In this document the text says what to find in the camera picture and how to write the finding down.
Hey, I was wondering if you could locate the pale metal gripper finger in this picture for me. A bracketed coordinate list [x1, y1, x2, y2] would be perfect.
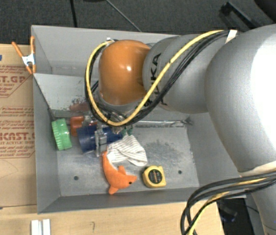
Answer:
[100, 130, 108, 155]
[94, 130, 102, 158]

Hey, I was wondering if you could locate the white striped cloth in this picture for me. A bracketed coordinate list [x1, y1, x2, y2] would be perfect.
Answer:
[106, 134, 149, 167]

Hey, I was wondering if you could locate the small orange cup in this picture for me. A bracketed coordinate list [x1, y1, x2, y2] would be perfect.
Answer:
[69, 116, 85, 137]

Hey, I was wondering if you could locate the orange plush fish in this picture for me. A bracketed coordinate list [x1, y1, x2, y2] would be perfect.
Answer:
[101, 151, 138, 195]

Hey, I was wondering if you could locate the yellow tape measure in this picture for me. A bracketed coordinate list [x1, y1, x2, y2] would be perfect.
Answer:
[141, 165, 167, 189]

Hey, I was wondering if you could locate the grey metal bin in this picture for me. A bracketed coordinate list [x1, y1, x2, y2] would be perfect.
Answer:
[30, 24, 249, 214]

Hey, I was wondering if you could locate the brown cardboard board red print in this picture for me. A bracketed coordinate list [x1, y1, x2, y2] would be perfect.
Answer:
[0, 42, 38, 212]

